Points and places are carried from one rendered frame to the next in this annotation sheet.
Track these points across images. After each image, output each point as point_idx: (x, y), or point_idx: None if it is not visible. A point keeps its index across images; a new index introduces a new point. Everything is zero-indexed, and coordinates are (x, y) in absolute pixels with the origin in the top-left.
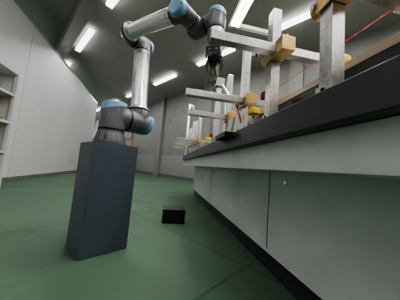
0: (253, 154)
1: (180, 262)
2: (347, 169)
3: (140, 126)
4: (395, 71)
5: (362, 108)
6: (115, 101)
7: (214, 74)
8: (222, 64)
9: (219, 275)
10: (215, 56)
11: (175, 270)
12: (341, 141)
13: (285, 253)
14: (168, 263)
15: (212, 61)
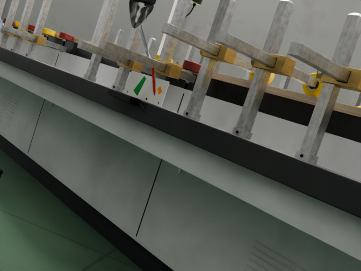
0: (160, 140)
1: (27, 248)
2: (232, 192)
3: None
4: (265, 156)
5: (248, 165)
6: None
7: (138, 19)
8: (152, 9)
9: (80, 263)
10: (148, 2)
11: (27, 255)
12: (235, 172)
13: (158, 242)
14: (13, 248)
15: (141, 0)
